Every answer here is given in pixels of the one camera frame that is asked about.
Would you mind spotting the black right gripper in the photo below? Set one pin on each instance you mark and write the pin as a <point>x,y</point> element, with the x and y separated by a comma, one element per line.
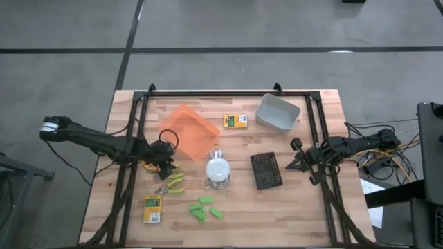
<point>315,157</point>

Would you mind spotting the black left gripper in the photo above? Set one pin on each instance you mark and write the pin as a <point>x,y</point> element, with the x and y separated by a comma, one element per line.
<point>161,154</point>

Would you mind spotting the white mushroom lamp metal base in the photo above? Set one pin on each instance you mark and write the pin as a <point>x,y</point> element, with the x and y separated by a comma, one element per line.
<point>218,169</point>

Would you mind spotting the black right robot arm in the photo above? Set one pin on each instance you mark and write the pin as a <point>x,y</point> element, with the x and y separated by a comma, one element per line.
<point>356,143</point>

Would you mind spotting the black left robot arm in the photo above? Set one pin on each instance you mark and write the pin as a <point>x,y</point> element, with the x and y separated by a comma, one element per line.
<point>104,143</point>

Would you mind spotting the black mesh basket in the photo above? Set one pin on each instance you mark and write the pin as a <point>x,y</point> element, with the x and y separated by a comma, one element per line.
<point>266,171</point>

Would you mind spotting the grey plastic bin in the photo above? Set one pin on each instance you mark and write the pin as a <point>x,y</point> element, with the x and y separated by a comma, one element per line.
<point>277,114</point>

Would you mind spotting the orange translucent plastic bin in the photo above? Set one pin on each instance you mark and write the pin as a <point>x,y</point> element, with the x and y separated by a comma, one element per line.
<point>194,133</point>

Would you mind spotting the black power strip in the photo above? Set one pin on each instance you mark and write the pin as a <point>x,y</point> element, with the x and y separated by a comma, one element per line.
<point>375,167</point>

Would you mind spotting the white paper sheet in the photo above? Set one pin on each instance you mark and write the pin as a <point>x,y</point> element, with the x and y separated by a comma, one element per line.
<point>370,188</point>
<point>376,218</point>

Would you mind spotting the black bench bar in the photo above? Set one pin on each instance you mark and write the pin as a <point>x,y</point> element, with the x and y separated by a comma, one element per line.
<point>394,195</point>

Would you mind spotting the grey metal stand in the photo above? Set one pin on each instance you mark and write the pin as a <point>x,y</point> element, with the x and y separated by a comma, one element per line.
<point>20,169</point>

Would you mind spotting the black floor object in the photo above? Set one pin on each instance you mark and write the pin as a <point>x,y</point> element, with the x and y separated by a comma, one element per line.
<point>353,1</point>

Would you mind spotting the black aluminium rig frame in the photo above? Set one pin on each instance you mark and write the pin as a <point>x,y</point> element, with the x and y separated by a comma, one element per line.
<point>225,93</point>

